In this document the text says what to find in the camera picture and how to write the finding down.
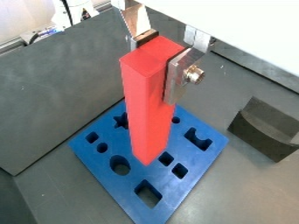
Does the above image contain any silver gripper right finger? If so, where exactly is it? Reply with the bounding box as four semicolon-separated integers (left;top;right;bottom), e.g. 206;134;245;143
163;25;211;105

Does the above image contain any dark grey foam block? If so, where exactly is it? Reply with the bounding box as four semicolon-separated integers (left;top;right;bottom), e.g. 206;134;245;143
229;97;299;163

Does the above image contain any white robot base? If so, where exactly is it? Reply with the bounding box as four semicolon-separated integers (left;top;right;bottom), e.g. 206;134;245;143
51;0;99;31

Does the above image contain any blue shape sorting board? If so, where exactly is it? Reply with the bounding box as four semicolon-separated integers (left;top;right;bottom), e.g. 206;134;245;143
70;102;229;224

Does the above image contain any red rectangular block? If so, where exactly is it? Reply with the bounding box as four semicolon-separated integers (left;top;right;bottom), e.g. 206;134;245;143
119;36;183;165

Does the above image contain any dark grey mat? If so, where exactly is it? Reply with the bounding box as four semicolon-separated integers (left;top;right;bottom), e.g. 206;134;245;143
0;9;128;176

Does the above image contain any aluminium frame rail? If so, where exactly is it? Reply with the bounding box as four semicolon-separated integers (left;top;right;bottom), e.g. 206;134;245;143
0;24;66;56

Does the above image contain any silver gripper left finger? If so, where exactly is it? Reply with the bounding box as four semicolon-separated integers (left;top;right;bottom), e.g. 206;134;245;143
120;3;159;51

